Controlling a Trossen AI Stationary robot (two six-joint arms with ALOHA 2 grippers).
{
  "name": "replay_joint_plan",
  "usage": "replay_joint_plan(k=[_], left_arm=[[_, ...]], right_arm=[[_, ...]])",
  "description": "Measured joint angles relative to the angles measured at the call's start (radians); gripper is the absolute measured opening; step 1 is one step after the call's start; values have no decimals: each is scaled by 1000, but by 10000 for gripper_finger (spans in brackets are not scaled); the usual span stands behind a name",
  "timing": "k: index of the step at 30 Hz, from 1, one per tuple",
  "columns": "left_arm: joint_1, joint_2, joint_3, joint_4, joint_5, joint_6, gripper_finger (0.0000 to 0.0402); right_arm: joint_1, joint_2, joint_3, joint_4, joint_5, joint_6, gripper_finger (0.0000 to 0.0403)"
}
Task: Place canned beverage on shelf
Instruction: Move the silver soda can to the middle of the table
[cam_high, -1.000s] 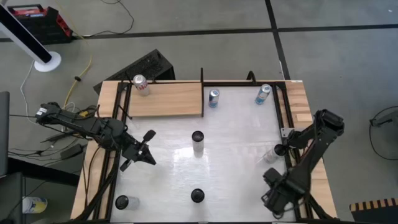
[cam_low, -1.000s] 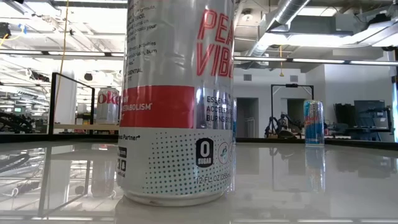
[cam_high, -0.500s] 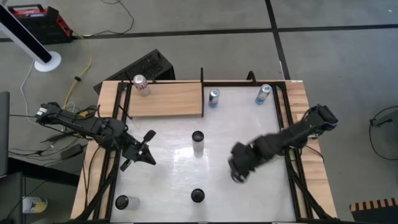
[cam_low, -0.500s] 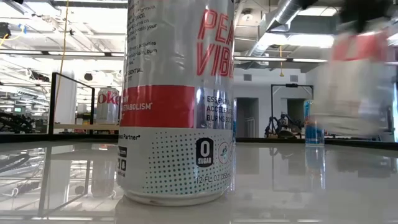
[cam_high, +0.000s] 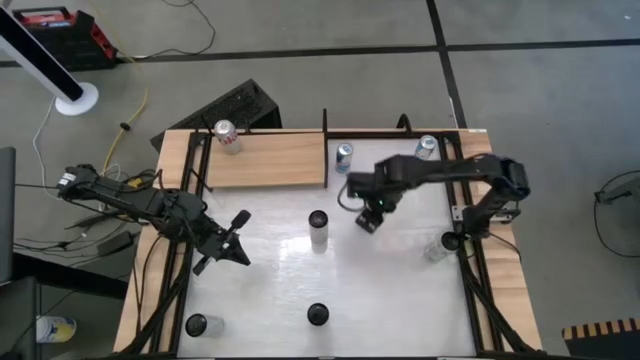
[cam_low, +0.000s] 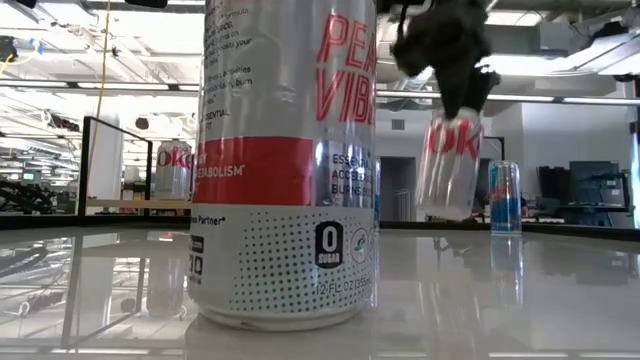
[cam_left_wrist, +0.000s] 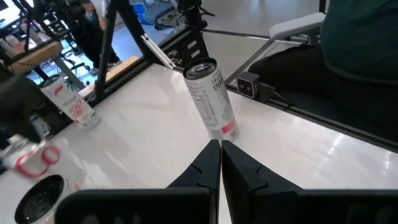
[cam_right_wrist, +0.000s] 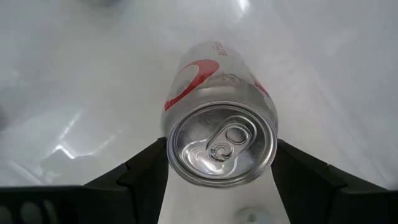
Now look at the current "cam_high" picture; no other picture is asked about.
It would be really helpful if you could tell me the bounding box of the grey floor stand base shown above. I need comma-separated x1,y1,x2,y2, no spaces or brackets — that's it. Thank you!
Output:
594,175,640,206

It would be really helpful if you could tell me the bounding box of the blue silver Red Bull can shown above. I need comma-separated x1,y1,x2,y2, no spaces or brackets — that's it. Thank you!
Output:
334,142,354,175
414,134,439,161

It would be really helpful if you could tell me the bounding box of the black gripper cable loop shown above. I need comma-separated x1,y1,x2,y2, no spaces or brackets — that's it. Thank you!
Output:
337,179,362,214

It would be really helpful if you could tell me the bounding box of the black yellow striped case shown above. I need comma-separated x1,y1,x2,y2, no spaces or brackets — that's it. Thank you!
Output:
561,317,640,360

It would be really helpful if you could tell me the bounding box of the small grey adapter box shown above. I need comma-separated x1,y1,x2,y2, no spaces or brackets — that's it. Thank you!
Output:
489,206,522,224

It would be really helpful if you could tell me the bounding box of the black metal shelf frame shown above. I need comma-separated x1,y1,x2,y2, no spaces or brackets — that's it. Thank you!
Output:
188,107,331,194

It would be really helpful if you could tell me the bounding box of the silver red Celsius can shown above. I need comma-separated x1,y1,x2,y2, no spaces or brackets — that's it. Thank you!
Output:
306,302,331,327

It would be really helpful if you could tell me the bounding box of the black power adapter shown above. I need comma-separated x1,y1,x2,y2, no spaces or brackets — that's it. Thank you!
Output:
99,230,135,256

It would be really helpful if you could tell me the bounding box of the red black tool case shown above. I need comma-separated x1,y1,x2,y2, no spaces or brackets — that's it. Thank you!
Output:
12,5,119,72

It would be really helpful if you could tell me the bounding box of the dark grey monitor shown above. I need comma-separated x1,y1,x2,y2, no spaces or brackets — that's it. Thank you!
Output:
0,146,17,286

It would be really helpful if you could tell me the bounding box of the white black floor stand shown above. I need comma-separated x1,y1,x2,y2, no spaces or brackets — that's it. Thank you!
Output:
0,4,100,117

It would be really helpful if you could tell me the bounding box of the white yellow floor can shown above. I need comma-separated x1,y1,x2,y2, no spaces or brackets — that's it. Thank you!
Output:
35,315,78,345

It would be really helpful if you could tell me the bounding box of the silver Diet Coke can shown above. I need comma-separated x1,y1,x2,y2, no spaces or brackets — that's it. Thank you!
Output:
213,119,242,155

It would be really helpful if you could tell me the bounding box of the yellow floor cable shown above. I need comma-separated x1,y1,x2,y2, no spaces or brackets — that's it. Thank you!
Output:
99,0,150,176

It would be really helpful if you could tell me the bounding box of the wooden shelf board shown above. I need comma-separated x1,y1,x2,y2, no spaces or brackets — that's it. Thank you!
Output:
206,132,327,190

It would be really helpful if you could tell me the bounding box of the black looped floor cable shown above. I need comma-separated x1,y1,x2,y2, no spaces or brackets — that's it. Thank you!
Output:
593,169,640,260

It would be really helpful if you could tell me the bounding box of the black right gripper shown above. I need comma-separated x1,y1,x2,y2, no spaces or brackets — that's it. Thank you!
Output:
347,169,404,235

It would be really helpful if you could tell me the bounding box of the white yellow Celsius can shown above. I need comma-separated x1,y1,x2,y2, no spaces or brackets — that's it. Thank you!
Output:
308,209,330,255

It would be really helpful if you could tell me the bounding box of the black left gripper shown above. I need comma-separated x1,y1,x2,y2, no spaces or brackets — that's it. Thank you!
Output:
192,209,253,267

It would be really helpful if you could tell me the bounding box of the white floor cable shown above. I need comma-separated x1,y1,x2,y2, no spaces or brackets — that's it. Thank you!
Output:
32,97,57,201

